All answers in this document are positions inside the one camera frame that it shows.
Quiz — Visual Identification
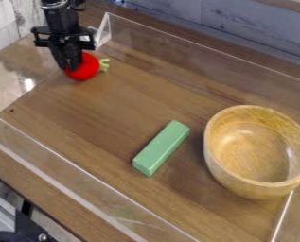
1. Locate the wooden bowl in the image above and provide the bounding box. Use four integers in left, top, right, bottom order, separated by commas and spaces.
203, 105, 300, 199

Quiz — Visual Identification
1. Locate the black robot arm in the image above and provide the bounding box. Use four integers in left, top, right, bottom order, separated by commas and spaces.
32, 0, 96, 71

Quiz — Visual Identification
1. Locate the black metal clamp base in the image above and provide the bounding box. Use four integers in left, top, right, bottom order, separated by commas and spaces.
0, 211, 58, 242

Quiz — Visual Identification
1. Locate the clear acrylic enclosure wall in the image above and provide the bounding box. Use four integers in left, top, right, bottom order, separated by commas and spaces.
0, 13, 300, 242

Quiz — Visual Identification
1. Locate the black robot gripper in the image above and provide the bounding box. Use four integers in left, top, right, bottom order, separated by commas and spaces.
32, 8, 96, 71

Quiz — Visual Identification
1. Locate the green rectangular block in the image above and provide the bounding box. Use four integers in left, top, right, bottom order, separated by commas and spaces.
132, 120, 191, 177

